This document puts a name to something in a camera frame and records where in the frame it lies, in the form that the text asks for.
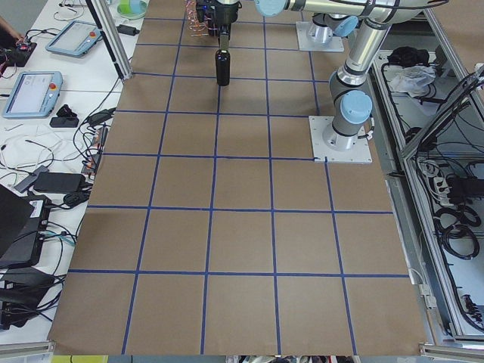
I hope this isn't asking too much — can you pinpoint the copper wire wine rack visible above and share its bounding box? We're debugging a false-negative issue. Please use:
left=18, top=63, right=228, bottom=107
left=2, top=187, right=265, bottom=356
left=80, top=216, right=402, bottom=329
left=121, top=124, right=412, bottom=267
left=185, top=0, right=218, bottom=37

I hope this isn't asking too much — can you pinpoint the orange black usb hub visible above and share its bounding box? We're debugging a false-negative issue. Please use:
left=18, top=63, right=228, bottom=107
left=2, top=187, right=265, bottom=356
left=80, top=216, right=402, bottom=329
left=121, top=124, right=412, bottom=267
left=89, top=126, right=109, bottom=152
left=81, top=152, right=102, bottom=175

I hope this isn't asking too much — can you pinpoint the aluminium frame post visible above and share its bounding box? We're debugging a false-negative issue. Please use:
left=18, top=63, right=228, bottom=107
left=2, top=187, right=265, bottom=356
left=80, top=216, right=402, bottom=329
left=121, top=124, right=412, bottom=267
left=85, top=0, right=132, bottom=81

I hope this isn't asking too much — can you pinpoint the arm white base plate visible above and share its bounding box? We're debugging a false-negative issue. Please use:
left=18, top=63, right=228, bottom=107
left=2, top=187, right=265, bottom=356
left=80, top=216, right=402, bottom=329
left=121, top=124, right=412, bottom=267
left=309, top=116, right=372, bottom=164
left=296, top=21, right=344, bottom=53

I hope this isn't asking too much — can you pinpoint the blue teach pendant near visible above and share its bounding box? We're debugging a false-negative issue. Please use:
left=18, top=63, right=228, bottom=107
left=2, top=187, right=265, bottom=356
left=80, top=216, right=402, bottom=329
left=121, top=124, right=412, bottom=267
left=2, top=71, right=64, bottom=119

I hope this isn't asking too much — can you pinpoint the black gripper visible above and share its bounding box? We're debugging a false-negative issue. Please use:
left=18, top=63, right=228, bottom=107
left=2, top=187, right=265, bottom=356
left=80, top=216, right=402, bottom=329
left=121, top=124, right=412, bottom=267
left=213, top=0, right=239, bottom=52

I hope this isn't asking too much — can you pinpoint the blue teach pendant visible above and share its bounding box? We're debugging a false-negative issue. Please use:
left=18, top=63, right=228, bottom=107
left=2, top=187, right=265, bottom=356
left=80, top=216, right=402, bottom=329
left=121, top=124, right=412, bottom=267
left=2, top=71, right=64, bottom=119
left=45, top=20, right=101, bottom=57

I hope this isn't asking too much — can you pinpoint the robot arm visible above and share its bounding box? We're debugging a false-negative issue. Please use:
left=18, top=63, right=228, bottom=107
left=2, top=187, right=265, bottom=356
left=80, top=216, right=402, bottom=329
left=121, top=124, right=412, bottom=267
left=196, top=1, right=358, bottom=53
left=256, top=0, right=447, bottom=98

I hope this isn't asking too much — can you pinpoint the dark wine bottle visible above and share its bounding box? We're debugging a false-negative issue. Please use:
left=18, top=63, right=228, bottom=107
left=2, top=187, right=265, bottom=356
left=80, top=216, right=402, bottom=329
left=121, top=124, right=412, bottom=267
left=215, top=49, right=231, bottom=86

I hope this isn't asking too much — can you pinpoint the blue teach pendant far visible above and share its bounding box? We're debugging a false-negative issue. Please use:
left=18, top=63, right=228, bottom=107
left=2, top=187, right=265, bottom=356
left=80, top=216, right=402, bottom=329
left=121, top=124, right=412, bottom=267
left=45, top=20, right=101, bottom=57

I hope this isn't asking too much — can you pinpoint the green bowl with blocks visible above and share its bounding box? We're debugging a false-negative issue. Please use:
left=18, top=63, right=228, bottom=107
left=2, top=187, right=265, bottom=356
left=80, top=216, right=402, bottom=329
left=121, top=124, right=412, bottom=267
left=116, top=0, right=147, bottom=20

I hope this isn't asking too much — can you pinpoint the black laptop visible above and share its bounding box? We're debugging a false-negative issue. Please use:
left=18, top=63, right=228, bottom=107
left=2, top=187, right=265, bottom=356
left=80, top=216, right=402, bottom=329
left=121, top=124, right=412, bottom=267
left=1, top=186, right=51, bottom=268

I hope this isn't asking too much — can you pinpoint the black power brick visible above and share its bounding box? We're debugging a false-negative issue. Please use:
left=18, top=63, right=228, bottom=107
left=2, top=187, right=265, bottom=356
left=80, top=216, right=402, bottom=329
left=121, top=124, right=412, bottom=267
left=33, top=172, right=85, bottom=194

